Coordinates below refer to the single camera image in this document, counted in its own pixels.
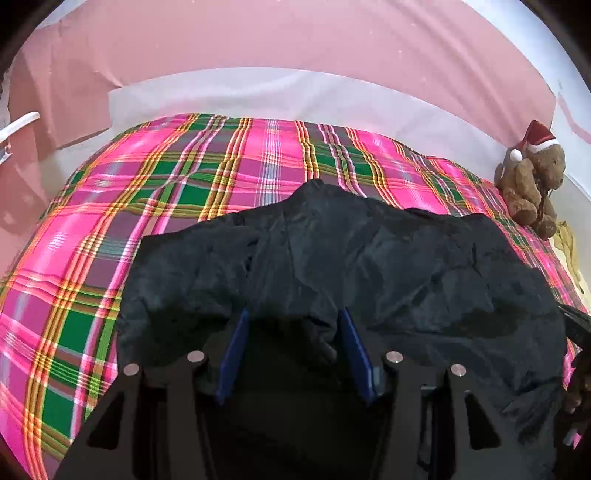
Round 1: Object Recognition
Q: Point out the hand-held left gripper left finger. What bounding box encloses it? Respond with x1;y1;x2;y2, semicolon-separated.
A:
53;308;250;480

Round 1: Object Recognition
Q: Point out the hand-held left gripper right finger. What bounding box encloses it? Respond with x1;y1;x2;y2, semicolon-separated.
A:
338;308;527;480

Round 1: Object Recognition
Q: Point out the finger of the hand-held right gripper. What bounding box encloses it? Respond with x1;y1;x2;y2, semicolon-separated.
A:
556;302;591;350

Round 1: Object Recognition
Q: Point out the black puffer jacket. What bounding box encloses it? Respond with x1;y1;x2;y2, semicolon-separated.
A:
115;180;575;480

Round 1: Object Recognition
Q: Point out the yellow cloth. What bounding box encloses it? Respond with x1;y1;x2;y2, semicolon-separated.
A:
553;220;585;292

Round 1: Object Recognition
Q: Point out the brown teddy bear santa hat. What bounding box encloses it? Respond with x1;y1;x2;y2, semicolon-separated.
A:
494;120;567;241

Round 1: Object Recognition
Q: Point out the pink green plaid blanket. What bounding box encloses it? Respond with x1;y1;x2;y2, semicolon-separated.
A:
0;113;591;480

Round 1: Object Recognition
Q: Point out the pink wall sheet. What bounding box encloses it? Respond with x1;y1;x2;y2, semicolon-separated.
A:
9;0;557;148

